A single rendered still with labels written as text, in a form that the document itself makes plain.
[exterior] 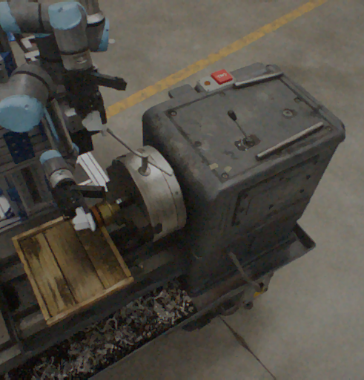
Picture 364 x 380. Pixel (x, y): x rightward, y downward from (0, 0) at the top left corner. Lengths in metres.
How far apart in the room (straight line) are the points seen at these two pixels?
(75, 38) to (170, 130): 0.44
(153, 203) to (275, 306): 1.37
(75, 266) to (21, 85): 0.63
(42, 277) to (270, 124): 0.94
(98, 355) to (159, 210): 0.69
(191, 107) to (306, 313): 1.46
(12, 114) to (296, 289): 1.84
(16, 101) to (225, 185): 0.64
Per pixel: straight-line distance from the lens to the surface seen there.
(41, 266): 1.60
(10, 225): 2.54
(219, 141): 1.41
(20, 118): 1.34
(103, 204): 1.41
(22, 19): 1.29
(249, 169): 1.35
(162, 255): 1.59
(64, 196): 1.45
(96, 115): 1.26
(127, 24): 4.25
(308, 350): 2.49
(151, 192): 1.31
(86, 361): 1.77
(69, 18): 1.17
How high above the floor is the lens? 2.27
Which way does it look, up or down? 53 degrees down
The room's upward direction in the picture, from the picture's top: 5 degrees clockwise
